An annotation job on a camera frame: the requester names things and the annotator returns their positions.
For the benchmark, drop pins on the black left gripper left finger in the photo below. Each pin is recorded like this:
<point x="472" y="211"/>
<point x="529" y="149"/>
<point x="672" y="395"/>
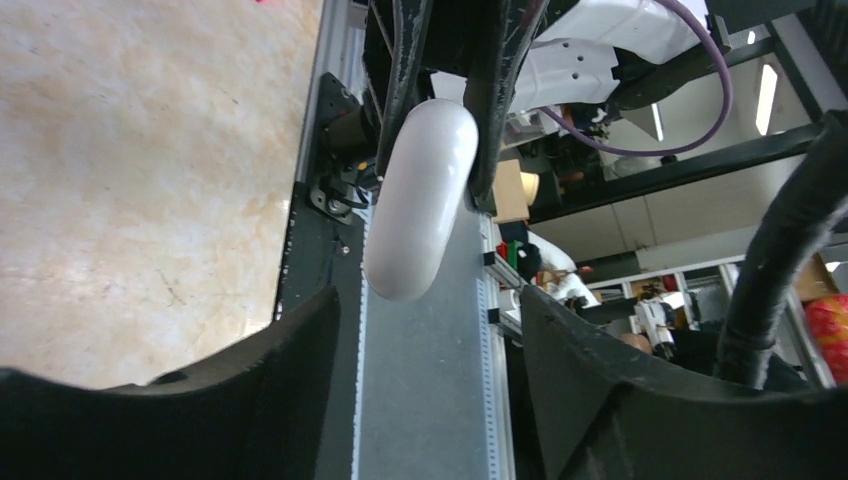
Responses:
<point x="254" y="410"/>

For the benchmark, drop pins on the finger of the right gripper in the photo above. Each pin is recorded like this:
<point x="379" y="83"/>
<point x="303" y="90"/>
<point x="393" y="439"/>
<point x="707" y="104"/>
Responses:
<point x="410" y="21"/>
<point x="505" y="33"/>

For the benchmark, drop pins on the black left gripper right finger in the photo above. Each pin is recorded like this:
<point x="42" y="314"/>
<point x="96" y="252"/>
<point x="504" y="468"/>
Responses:
<point x="605" y="410"/>

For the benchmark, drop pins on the white earbud charging case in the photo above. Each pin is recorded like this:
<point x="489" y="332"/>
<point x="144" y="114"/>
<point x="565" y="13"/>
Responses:
<point x="416" y="210"/>

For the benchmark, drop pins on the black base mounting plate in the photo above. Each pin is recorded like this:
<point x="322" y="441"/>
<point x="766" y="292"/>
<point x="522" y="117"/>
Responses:
<point x="323" y="248"/>

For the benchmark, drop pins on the red patterned bag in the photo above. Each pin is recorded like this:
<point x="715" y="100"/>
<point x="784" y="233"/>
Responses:
<point x="827" y="320"/>

